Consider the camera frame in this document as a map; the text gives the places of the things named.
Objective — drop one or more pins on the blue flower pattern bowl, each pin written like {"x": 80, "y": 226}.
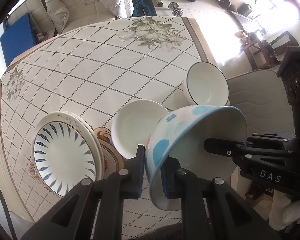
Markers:
{"x": 181, "y": 135}

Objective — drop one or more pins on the chrome dumbbell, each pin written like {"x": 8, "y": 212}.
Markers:
{"x": 175, "y": 9}

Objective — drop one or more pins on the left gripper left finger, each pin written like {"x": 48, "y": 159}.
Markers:
{"x": 93, "y": 209}

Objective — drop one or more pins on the plain white plate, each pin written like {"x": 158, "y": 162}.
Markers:
{"x": 84, "y": 130}

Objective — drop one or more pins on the floral checked tablecloth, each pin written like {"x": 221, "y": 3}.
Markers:
{"x": 91, "y": 71}

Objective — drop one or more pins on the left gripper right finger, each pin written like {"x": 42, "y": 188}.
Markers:
{"x": 211, "y": 209}

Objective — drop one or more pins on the black blue weight bench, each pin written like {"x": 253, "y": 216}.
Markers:
{"x": 143, "y": 8}

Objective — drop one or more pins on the dark wooden chair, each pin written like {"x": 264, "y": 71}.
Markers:
{"x": 270, "y": 50}

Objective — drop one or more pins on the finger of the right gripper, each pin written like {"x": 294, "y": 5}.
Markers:
{"x": 225, "y": 148}

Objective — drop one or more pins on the blue leaf pattern plate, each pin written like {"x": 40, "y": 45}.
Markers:
{"x": 62, "y": 157}

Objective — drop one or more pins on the white shallow bowl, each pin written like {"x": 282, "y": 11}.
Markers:
{"x": 133, "y": 123}

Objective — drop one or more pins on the white bowl dark rim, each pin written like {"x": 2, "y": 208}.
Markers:
{"x": 205, "y": 84}

